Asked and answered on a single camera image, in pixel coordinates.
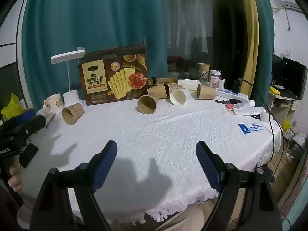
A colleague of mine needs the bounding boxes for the white textured tablecloth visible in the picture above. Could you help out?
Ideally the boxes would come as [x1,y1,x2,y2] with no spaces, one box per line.
[20,93,282,223]

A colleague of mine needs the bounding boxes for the white desk lamp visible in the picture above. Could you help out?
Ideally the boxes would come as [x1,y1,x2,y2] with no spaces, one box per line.
[51,50,86,107]

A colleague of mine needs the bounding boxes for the black cable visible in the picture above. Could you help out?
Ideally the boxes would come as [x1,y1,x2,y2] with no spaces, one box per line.
[237,77,276,171]

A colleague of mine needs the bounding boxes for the black flat pouch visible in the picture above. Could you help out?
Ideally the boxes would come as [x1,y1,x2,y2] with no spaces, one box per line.
[19,143,39,168]

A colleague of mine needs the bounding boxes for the blue and white card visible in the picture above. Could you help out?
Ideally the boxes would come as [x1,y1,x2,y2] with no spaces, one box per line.
[238,123,267,134]

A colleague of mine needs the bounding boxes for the brown cracker box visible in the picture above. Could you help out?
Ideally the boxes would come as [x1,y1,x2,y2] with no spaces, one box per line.
[78,45,148,106]

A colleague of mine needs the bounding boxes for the white plastic bag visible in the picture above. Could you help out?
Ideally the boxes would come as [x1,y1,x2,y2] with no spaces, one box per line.
[232,107,263,116]

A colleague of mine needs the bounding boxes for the white power strip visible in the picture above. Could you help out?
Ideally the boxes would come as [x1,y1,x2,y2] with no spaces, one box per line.
[216,90,248,100]

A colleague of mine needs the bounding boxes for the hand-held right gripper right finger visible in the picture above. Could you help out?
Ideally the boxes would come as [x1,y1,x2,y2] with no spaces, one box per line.
[195,141,283,231]

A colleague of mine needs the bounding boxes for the yellow plastic bag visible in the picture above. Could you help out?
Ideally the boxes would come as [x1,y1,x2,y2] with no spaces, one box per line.
[1,93,20,119]

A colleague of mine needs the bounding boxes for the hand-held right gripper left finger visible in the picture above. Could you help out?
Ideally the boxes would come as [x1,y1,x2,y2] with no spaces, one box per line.
[29,140,118,231]

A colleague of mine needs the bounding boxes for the white tissue pack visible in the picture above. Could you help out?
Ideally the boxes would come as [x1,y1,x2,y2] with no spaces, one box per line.
[178,79,202,92]

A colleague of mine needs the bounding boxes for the white tube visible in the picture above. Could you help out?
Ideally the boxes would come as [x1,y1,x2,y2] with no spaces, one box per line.
[233,100,255,110]

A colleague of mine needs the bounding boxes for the person's left hand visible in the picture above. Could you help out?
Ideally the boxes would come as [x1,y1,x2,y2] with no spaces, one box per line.
[7,161,23,193]

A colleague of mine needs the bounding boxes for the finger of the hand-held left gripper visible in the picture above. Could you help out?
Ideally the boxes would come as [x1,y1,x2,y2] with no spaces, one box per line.
[13,115,47,136]

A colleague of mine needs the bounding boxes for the brown paper cup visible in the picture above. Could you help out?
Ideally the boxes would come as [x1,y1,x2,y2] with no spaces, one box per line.
[170,89,192,107]
[196,83,217,100]
[164,83,184,99]
[137,93,160,115]
[147,86,167,100]
[198,63,211,80]
[62,103,85,126]

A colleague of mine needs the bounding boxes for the white hanging clothes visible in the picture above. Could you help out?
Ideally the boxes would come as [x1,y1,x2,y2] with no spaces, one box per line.
[164,0,209,54]

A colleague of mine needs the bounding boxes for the white mug with bear print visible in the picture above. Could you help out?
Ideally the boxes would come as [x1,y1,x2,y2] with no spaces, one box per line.
[43,93,64,115]

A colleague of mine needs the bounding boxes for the white side desk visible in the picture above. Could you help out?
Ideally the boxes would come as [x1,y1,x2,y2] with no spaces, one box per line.
[267,86,303,126]

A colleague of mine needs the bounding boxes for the black computer monitor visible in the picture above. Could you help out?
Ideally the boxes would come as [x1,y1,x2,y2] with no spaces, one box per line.
[281,57,308,100]

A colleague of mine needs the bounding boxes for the brown paper tray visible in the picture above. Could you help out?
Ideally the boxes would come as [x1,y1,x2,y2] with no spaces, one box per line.
[147,77,179,89]

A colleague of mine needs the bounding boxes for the white air conditioner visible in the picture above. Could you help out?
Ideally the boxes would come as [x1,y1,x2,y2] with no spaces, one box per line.
[271,0,304,12]

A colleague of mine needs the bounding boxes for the teal curtain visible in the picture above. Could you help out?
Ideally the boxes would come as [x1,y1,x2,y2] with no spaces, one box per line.
[21,0,169,112]

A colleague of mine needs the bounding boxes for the clear jar with white lid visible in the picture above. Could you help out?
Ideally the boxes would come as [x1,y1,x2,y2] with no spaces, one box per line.
[209,70,221,89]

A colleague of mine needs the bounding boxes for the yellow curtain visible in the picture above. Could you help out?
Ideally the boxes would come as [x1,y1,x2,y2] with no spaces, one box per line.
[237,0,264,97]

